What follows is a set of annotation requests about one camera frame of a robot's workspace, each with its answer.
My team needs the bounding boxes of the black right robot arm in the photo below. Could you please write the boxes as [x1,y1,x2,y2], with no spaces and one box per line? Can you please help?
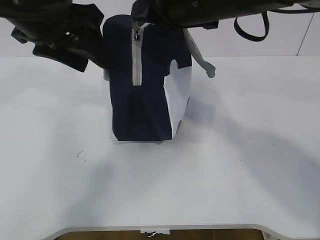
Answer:
[131,0,320,29]

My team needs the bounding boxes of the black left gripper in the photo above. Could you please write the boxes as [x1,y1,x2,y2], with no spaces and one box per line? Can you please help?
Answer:
[0,0,113,73]

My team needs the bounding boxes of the black cable loop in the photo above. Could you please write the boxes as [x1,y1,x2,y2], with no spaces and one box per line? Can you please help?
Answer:
[233,7,320,43]

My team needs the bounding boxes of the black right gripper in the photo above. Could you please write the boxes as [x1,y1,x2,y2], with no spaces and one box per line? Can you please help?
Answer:
[130,0,241,31]

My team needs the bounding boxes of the navy blue lunch bag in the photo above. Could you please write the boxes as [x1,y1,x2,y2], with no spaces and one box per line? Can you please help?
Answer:
[101,14,217,143]

